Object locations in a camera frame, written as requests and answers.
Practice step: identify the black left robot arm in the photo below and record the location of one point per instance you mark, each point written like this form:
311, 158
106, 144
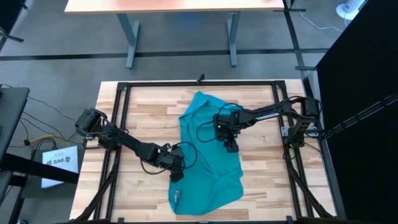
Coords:
124, 140

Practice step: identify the black metal beam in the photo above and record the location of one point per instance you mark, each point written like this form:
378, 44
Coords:
37, 169

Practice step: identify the black partition panel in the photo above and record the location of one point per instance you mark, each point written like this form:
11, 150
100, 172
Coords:
367, 62

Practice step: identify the white tower fan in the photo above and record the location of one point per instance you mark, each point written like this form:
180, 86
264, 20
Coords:
349, 7

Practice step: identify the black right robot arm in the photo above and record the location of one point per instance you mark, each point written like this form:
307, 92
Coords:
270, 113

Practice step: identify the black aluminium table frame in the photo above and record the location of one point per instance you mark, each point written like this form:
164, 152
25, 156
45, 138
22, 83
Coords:
199, 83

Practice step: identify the white paper sign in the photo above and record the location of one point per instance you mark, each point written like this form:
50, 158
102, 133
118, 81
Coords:
59, 168

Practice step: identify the black side desk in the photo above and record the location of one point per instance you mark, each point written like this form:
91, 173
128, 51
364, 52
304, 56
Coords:
12, 109

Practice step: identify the teal towel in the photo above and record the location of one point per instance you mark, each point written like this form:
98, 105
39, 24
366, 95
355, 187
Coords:
208, 174

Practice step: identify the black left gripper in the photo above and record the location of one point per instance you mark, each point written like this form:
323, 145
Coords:
163, 160

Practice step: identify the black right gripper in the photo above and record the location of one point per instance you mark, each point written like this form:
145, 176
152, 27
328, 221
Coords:
234, 124

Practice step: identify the grey desk leg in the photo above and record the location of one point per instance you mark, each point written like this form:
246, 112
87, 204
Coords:
132, 40
233, 40

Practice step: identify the small black frame bracket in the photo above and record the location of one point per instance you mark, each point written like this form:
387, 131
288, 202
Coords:
201, 78

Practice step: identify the silver mounting plate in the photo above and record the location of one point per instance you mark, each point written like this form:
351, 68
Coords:
285, 130

